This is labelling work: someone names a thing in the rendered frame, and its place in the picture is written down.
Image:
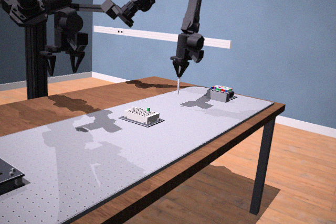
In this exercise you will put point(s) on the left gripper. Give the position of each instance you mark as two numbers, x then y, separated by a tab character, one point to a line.
183	63

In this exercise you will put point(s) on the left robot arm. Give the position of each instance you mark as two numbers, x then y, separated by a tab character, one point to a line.
189	38

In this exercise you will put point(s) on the grey slotted rack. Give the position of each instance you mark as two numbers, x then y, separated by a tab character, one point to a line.
218	95

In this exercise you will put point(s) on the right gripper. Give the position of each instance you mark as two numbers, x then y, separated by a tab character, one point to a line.
45	55

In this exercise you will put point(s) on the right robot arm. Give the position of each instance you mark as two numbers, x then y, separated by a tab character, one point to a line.
65	17

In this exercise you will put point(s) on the white tube carrier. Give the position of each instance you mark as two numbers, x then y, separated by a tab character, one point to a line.
141	115

